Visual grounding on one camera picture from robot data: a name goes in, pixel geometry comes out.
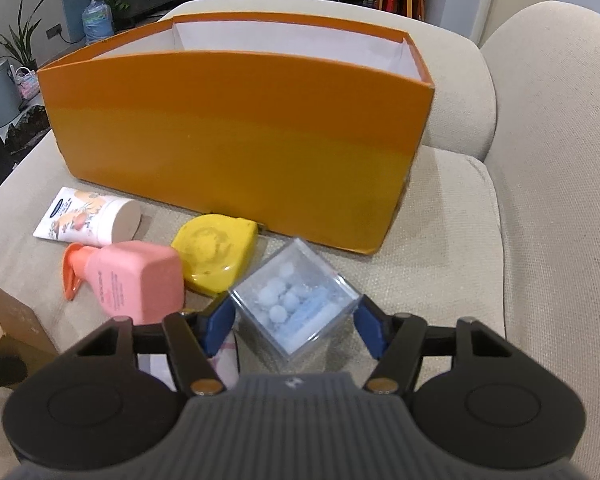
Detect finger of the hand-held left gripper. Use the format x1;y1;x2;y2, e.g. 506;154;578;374
0;356;28;395

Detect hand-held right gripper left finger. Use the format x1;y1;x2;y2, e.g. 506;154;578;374
55;300;237;395

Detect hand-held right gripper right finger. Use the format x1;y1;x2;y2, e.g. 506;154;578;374
354;296;523;395

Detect small brown cardboard box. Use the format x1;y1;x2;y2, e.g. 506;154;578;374
0;277;61;366

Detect clear plastic cotton box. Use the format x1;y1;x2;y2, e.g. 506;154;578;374
228;238;362;372

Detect yellow tape measure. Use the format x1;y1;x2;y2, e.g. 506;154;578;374
171;214;259;296

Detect pink spray bottle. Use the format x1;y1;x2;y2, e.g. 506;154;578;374
62;241;186;325

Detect white hand cream tube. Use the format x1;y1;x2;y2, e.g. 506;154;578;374
33;186;142;248

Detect orange cardboard box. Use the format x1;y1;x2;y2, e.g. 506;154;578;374
36;10;436;257

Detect beige sofa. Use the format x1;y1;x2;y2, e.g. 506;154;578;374
0;0;600;480

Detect grey pedal bin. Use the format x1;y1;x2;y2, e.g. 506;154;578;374
0;57;22;128

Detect woven pink basket bag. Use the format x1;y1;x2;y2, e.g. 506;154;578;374
14;66;43;103

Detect blue water jug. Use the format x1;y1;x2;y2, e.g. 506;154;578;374
81;0;116;45

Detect long-leaf potted plant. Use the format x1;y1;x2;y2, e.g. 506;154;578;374
0;0;48;68

